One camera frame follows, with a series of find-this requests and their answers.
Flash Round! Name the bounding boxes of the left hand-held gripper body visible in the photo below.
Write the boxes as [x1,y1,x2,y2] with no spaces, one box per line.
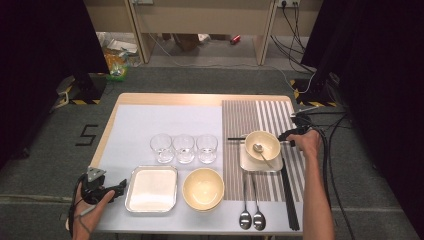
[80,166,116,205]

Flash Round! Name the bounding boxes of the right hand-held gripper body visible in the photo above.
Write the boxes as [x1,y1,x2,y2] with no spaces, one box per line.
[290,105,324,135]

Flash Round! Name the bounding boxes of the silver metal spoon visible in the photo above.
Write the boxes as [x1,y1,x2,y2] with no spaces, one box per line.
[250,173,267,232]
[238,172,253,231]
[252,142,275,169]

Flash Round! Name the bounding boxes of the thin black chopstick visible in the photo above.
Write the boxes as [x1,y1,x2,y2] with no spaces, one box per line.
[227,136,288,140]
[227,137,288,141]

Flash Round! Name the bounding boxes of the bundle of black chopsticks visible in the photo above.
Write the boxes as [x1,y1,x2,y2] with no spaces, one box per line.
[280,158,301,232]

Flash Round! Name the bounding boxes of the person's right hand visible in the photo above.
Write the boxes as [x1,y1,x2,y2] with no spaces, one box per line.
[285,128,324,160]

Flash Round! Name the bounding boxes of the person's left hand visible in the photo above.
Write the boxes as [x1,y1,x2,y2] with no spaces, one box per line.
[71,182,116,240]

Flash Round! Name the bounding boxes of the black stand base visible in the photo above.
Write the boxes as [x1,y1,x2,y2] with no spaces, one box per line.
[289,74,339,108]
[70,71,108,105]

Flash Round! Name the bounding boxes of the clear drinking glass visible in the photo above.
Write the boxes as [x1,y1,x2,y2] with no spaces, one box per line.
[195,133,219,164]
[172,133,196,165]
[149,133,175,164]

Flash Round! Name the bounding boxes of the striped woven placemat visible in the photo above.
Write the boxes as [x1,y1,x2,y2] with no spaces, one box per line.
[221,99,313,203]

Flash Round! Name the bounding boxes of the black curtain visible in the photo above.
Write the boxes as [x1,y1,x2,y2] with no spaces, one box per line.
[0,0,111,169]
[300,0,424,239]

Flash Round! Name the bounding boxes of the green plastic wrapper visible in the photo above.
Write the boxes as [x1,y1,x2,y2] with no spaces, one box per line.
[105,64,130,83]

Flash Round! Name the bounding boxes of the yellow snack bag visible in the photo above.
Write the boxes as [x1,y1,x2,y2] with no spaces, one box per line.
[103,52,131,73]

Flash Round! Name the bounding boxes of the brown bag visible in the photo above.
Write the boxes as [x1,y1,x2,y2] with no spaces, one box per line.
[171,33,201,53]

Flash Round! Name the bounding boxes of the clear plastic bag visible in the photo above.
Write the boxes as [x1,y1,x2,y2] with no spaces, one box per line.
[98,31,141,56]

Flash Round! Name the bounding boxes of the beige wooden desk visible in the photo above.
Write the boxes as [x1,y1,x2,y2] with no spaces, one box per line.
[124,0,279,67]

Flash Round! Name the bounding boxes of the thin grey cord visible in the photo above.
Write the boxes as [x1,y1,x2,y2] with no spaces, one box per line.
[73,205,98,236]

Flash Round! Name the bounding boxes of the white cord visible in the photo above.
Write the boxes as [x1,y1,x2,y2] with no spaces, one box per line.
[49,90,71,113]

